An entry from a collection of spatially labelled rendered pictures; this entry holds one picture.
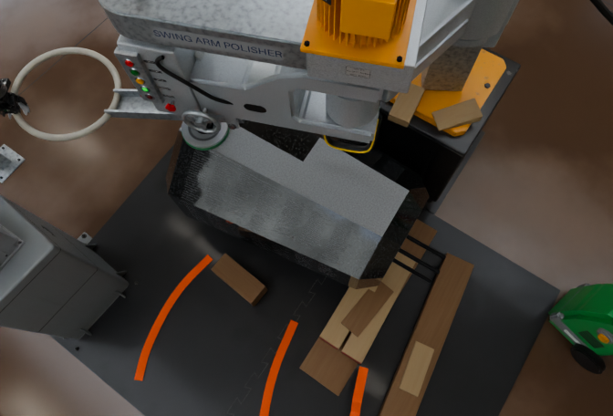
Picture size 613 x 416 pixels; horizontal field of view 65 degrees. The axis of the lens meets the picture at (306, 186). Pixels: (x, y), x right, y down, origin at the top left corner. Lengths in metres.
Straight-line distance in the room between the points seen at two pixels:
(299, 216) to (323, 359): 0.86
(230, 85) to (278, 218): 0.73
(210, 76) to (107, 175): 1.71
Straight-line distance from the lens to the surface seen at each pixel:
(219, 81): 1.71
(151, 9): 1.55
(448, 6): 1.81
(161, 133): 3.32
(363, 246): 2.09
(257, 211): 2.22
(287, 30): 1.42
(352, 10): 1.15
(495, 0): 1.89
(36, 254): 2.31
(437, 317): 2.77
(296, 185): 2.11
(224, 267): 2.76
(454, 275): 2.83
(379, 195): 2.10
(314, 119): 1.77
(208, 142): 2.23
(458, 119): 2.34
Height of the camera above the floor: 2.77
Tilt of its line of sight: 68 degrees down
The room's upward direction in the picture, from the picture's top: 5 degrees counter-clockwise
